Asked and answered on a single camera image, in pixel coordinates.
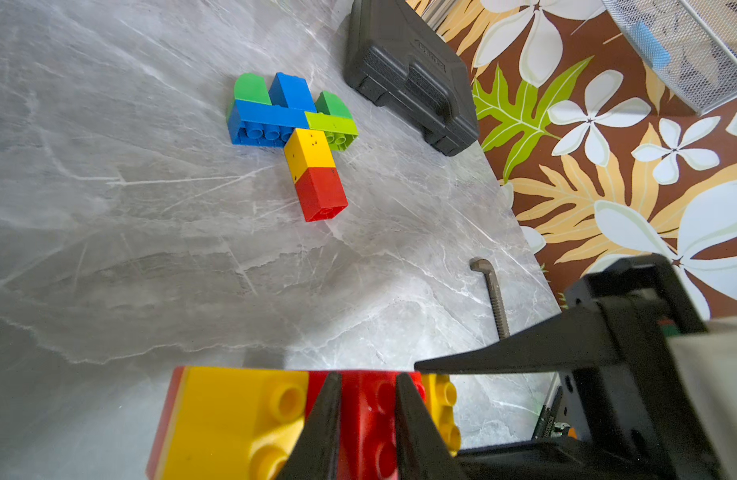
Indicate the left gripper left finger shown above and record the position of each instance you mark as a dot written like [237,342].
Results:
[315,455]

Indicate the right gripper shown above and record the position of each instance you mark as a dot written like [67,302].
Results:
[630,415]

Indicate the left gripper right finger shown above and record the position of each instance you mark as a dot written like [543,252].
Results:
[421,451]

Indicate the yellow square brick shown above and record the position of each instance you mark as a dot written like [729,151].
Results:
[442,396]
[222,423]
[307,149]

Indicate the red long brick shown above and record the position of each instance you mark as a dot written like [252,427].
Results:
[367,425]

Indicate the red square brick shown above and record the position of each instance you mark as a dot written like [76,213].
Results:
[321,194]

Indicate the lime green long brick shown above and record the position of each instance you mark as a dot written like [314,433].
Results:
[340,132]

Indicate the dark blue long brick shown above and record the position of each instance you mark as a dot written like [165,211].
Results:
[261,125]

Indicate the green square brick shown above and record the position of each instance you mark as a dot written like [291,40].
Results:
[330,104]
[250,87]

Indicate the blue square brick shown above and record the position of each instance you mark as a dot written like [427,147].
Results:
[291,92]

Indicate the grey metal file tool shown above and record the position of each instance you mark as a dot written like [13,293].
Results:
[487,269]

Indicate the blue object in basket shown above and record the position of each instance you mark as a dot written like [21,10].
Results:
[649,47]

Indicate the black plastic tool case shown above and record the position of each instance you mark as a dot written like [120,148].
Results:
[395,59]

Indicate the white wire basket right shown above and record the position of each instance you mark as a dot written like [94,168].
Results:
[701,37]

